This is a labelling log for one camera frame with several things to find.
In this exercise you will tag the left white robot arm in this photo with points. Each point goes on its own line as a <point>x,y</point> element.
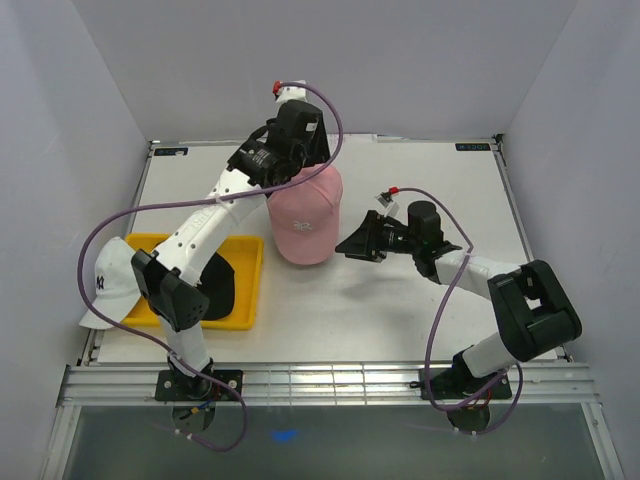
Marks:
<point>168,277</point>

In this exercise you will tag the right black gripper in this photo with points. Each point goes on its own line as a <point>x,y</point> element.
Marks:
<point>366,238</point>

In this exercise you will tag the yellow plastic tray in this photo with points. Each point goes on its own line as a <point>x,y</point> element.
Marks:
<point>245,254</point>

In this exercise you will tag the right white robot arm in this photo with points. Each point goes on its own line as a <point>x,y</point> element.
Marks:
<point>532,311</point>

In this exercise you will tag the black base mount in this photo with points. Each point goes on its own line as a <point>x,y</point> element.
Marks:
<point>444,386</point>
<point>174,386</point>

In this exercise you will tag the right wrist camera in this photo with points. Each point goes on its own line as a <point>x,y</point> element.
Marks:
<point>387,200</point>

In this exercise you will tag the aluminium front rail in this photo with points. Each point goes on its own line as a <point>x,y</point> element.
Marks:
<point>351,384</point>

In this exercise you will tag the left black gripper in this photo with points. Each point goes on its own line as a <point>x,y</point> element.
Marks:
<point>319,151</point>

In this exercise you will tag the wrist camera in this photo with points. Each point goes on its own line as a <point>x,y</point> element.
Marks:
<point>387,200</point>
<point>283,94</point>

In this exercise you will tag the pink baseball cap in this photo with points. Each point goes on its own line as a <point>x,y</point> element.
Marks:
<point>305,219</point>

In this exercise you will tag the white NY baseball cap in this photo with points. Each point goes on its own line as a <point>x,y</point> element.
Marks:
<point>117,291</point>

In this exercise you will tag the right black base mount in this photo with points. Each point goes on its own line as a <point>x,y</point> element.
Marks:
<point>444,386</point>

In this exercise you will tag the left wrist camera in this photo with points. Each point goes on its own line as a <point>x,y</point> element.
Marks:
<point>283,94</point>

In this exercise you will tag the black NY baseball cap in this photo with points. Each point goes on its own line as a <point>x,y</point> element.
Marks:
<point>217,283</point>

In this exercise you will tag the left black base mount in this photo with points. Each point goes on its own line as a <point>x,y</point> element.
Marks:
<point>174,386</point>

